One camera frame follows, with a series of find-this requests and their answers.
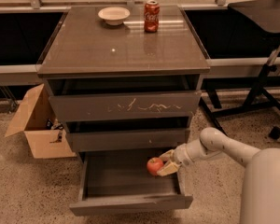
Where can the grey bottom drawer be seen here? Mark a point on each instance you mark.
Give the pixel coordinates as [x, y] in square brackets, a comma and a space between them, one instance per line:
[117, 181]

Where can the white ceramic bowl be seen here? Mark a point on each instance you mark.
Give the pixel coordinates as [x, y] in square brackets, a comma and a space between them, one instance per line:
[114, 15]

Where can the red cola can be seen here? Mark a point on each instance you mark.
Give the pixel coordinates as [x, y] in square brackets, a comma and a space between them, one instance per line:
[151, 16]

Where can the grey drawer cabinet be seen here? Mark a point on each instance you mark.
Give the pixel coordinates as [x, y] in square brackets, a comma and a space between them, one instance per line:
[90, 57]

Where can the open cardboard box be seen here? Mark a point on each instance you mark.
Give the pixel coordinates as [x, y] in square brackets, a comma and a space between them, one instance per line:
[33, 118]

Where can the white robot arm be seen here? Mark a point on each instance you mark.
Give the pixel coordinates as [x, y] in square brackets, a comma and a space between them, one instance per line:
[260, 200]

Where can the red apple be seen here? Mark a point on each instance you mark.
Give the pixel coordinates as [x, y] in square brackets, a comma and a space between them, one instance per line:
[154, 165]

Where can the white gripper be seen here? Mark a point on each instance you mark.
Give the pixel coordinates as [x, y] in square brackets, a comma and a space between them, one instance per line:
[180, 156]

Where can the black office chair base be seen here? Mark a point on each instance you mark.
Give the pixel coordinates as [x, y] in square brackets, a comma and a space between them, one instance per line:
[275, 133]

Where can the grey top drawer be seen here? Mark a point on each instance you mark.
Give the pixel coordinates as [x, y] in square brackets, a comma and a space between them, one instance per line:
[144, 105]

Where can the black rolling stand table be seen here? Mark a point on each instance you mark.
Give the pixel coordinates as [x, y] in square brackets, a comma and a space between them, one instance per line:
[265, 14]

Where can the grey drawer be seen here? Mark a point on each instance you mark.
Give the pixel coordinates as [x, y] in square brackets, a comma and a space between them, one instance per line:
[144, 105]
[99, 141]
[117, 181]

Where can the grey middle drawer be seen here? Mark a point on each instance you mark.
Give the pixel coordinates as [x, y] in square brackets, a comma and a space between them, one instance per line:
[99, 141]

